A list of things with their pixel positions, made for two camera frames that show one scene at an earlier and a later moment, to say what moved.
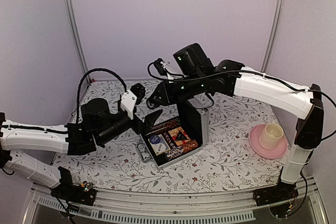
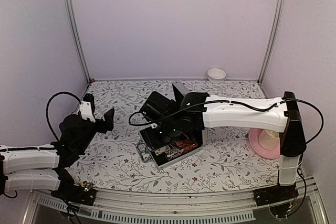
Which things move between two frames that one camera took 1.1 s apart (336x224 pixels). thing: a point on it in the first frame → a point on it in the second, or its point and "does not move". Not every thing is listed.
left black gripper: [150, 121] → [108, 121]
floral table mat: [248, 142] does not move
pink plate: [277, 152] does not move
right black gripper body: [174, 96] → [167, 133]
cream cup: [268, 138] does not move
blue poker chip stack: [174, 152] does not move
